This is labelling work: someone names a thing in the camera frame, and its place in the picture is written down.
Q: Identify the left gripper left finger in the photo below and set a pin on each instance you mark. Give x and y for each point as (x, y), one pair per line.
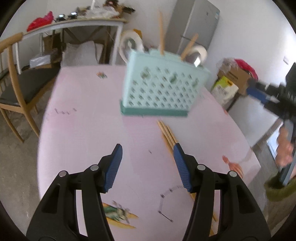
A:
(56, 215)

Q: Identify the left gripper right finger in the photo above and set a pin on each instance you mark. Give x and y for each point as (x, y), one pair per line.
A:
(240, 217)

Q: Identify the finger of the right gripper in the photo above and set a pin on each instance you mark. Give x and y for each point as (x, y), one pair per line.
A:
(259, 90)

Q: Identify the beige plastic spoon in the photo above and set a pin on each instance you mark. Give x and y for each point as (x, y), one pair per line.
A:
(201, 50)

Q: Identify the grey metal ladle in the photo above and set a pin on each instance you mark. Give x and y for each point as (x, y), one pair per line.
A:
(193, 58)

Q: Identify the wooden chopstick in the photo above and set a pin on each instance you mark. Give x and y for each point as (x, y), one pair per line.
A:
(172, 135)
(167, 144)
(189, 46)
(161, 35)
(161, 127)

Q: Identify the white plastic rice spoon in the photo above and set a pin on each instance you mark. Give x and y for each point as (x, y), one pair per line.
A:
(130, 40)

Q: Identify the person's right hand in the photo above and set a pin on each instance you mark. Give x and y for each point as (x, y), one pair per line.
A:
(284, 150)

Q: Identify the cardboard box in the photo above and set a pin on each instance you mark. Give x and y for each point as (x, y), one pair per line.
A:
(238, 76)

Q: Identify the red bag on box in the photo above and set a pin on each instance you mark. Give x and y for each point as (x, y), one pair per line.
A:
(246, 67)

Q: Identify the rice bag white yellow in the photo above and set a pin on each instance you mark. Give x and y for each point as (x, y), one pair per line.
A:
(224, 90)

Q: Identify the mint green utensil holder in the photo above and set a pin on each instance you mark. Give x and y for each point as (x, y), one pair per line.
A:
(160, 85)

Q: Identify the silver refrigerator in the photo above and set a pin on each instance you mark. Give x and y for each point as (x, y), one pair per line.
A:
(190, 18)

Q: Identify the pink patterned tablecloth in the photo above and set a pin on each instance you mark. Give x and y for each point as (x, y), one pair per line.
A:
(83, 123)

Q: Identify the wooden chair black seat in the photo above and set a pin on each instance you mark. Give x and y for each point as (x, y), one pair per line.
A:
(25, 89)

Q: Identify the white side table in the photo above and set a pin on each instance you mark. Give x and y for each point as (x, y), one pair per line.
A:
(99, 22)

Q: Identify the white sack under table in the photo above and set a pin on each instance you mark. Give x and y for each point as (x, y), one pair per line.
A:
(85, 54)

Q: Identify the red plastic bag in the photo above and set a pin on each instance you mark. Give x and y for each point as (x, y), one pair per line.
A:
(40, 22)

